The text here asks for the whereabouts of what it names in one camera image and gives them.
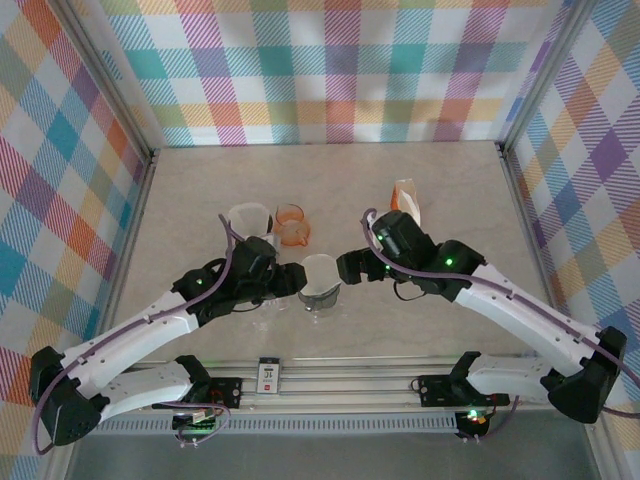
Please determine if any grey glass coffee server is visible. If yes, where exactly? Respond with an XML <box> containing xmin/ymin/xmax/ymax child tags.
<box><xmin>298</xmin><ymin>293</ymin><xmax>341</xmax><ymax>321</ymax></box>

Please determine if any orange glass coffee server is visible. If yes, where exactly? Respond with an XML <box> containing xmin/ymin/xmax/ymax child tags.
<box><xmin>273</xmin><ymin>202</ymin><xmax>314</xmax><ymax>249</ymax></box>

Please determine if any clear plastic coffee dripper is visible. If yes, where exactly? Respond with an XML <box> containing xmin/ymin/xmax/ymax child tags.
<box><xmin>227</xmin><ymin>202</ymin><xmax>276</xmax><ymax>247</ymax></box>

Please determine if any orange coffee filter pack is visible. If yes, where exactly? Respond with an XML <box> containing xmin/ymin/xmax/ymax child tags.
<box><xmin>389</xmin><ymin>178</ymin><xmax>424</xmax><ymax>226</ymax></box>

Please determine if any white label card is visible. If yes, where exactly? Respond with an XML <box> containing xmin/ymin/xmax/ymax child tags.
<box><xmin>255</xmin><ymin>355</ymin><xmax>283</xmax><ymax>396</ymax></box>

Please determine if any small controller circuit board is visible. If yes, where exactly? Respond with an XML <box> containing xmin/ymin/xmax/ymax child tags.
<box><xmin>171</xmin><ymin>407</ymin><xmax>224</xmax><ymax>448</ymax></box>
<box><xmin>455</xmin><ymin>407</ymin><xmax>490</xmax><ymax>442</ymax></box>

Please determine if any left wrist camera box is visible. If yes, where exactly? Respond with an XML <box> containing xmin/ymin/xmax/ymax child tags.
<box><xmin>230</xmin><ymin>237</ymin><xmax>279</xmax><ymax>272</ymax></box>

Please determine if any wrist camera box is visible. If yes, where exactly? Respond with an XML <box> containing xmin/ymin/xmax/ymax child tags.
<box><xmin>372</xmin><ymin>209</ymin><xmax>419</xmax><ymax>241</ymax></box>
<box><xmin>230</xmin><ymin>237</ymin><xmax>279</xmax><ymax>272</ymax></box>

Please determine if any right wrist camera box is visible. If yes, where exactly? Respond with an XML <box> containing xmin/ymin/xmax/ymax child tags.
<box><xmin>372</xmin><ymin>209</ymin><xmax>419</xmax><ymax>241</ymax></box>

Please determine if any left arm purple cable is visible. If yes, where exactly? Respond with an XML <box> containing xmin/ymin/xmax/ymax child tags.
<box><xmin>32</xmin><ymin>213</ymin><xmax>236</xmax><ymax>456</ymax></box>

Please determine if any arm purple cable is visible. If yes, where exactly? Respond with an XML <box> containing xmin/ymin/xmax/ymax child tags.
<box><xmin>32</xmin><ymin>213</ymin><xmax>236</xmax><ymax>456</ymax></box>
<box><xmin>362</xmin><ymin>207</ymin><xmax>640</xmax><ymax>444</ymax></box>

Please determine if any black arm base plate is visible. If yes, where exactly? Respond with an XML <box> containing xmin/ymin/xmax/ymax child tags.
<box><xmin>416</xmin><ymin>373</ymin><xmax>512</xmax><ymax>407</ymax></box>
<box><xmin>151</xmin><ymin>375</ymin><xmax>244</xmax><ymax>410</ymax></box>

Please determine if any aluminium side rail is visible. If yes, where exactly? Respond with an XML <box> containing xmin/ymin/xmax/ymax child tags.
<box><xmin>42</xmin><ymin>149</ymin><xmax>161</xmax><ymax>480</ymax></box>
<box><xmin>494</xmin><ymin>142</ymin><xmax>624</xmax><ymax>480</ymax></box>

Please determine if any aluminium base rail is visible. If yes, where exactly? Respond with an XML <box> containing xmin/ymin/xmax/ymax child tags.
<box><xmin>94</xmin><ymin>355</ymin><xmax>551</xmax><ymax>416</ymax></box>

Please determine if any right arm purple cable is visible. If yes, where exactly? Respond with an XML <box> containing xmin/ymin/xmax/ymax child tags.
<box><xmin>362</xmin><ymin>207</ymin><xmax>640</xmax><ymax>444</ymax></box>

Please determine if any grey slotted cable duct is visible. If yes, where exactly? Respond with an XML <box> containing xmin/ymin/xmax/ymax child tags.
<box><xmin>97</xmin><ymin>412</ymin><xmax>460</xmax><ymax>436</ymax></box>

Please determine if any aluminium corner post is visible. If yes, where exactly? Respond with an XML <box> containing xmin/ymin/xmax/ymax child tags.
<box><xmin>494</xmin><ymin>0</ymin><xmax>591</xmax><ymax>151</ymax></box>
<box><xmin>57</xmin><ymin>0</ymin><xmax>160</xmax><ymax>164</ymax></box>

